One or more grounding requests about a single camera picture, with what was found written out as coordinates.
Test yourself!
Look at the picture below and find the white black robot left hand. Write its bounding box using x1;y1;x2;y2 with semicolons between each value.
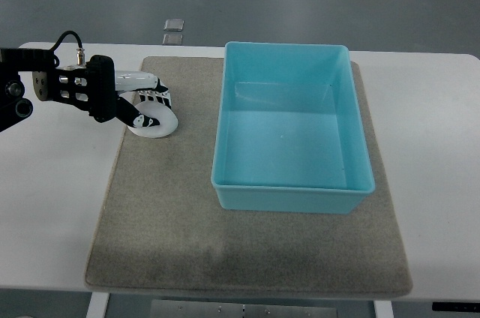
85;55;172;128

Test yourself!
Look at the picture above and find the blue plastic box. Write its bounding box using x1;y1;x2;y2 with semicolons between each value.
211;42;376;214

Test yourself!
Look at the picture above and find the metal table base plate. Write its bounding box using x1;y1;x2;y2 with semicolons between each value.
149;299;338;318

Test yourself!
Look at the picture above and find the lower metal floor plate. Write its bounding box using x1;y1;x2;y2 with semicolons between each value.
162;33;183;46

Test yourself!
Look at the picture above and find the grey felt mat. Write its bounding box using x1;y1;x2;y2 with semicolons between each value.
85;56;413;299

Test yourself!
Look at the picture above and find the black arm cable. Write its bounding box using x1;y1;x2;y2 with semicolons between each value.
50;30;86;66

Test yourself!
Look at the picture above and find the black label on table edge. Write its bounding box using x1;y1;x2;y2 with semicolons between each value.
432;301;480;313

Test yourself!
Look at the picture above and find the white bunny toy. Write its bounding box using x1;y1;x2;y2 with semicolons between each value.
128;101;178;138

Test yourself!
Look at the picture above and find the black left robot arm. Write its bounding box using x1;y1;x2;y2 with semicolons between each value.
1;47;99;131

